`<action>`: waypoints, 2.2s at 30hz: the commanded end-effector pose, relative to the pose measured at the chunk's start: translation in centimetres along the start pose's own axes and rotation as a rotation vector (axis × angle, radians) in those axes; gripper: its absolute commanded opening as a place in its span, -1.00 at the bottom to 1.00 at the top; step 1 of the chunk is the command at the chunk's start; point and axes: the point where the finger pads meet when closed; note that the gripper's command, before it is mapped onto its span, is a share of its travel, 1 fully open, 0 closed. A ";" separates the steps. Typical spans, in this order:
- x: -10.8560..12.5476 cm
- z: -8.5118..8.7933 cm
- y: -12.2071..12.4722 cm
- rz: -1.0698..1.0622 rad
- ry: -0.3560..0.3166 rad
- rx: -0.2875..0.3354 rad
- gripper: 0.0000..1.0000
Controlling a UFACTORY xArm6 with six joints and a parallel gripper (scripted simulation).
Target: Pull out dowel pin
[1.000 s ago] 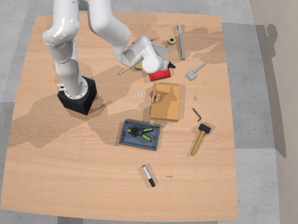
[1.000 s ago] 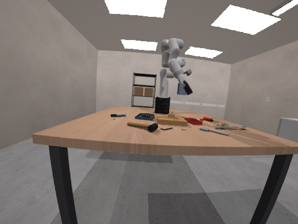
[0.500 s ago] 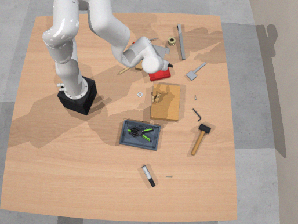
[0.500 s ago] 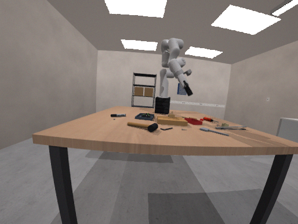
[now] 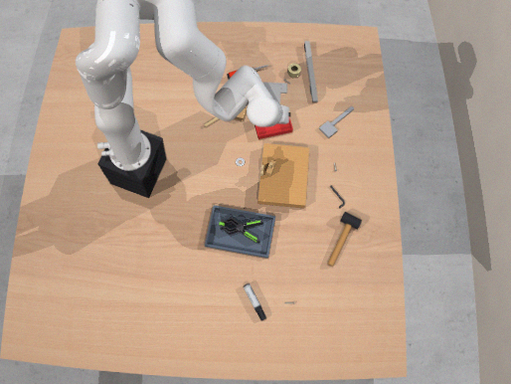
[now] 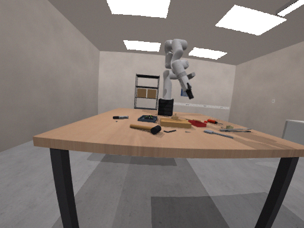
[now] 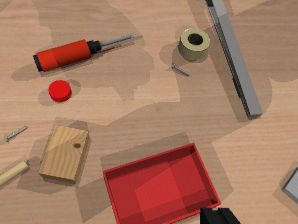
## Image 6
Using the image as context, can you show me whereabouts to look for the black-headed mallet with wooden handle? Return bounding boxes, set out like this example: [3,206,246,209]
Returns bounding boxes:
[130,124,161,135]

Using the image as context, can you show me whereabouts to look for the light brown wooden board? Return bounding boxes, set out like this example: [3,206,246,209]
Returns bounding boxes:
[160,118,192,129]

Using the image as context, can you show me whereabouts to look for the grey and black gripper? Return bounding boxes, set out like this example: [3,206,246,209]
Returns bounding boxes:
[178,75,194,99]

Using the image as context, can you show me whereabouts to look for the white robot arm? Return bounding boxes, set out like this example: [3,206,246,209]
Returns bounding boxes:
[161,39,196,100]

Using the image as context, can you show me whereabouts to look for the red rectangular tray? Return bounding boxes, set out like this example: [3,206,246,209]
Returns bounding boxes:
[188,120,206,127]

